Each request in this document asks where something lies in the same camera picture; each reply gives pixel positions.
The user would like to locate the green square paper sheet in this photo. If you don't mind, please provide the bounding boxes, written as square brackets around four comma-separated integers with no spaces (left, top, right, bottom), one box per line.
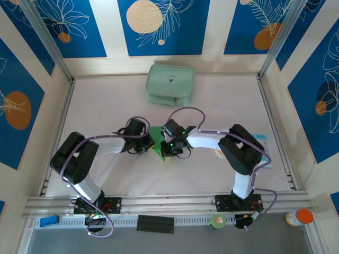
[148,126,175,162]

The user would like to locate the mint green zip pouch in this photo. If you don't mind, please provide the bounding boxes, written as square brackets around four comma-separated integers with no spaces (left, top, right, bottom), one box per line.
[146,64,196,107]

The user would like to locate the black ribbed rectangular block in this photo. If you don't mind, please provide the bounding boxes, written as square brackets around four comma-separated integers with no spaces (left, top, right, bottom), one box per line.
[136,214,175,234]

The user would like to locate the green tape roll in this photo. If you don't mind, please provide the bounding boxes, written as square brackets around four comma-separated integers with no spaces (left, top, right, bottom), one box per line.
[208,213,226,230]

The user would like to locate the blue white plastic packet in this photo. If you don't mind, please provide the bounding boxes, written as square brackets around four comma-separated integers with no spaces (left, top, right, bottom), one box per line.
[250,133,273,169]

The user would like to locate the blue bone-shaped block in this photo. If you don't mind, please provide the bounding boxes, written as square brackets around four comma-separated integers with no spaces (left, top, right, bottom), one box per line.
[39,215,59,228]

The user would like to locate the orange cap bottle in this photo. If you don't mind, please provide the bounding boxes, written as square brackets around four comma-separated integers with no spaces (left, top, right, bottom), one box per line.
[285,208,315,227]

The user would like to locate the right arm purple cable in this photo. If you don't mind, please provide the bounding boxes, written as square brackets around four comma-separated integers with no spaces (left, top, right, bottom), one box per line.
[168,106,278,231]

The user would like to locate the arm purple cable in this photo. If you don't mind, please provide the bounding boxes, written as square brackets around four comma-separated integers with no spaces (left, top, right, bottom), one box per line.
[60,116,150,238]
[168,106,278,231]

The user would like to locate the aluminium mounting rail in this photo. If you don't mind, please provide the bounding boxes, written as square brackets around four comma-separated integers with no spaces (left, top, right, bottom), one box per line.
[22,192,313,219]

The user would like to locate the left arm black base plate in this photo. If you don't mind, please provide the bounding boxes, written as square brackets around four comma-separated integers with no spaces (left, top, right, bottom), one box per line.
[73,197,122,215]

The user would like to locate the aluminium table side rail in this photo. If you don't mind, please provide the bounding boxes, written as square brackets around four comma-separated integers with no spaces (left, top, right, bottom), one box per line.
[256,75,299,191]
[38,79,76,196]

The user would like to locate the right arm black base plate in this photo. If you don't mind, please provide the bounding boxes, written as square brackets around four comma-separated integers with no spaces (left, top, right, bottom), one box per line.
[213,194,263,212]

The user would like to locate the slotted grey cable tray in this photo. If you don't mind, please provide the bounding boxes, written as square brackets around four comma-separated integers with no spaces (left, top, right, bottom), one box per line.
[34,213,236,230]

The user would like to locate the small circuit board with wires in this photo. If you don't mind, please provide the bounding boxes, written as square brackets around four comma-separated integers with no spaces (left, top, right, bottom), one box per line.
[84,211,108,228]
[235,213,263,230]

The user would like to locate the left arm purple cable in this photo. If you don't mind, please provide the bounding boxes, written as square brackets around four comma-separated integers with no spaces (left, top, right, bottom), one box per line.
[60,116,150,238]

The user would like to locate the aluminium frame post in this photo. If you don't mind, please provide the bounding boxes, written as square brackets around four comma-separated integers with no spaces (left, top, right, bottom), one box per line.
[258,0,310,79]
[20,0,75,83]

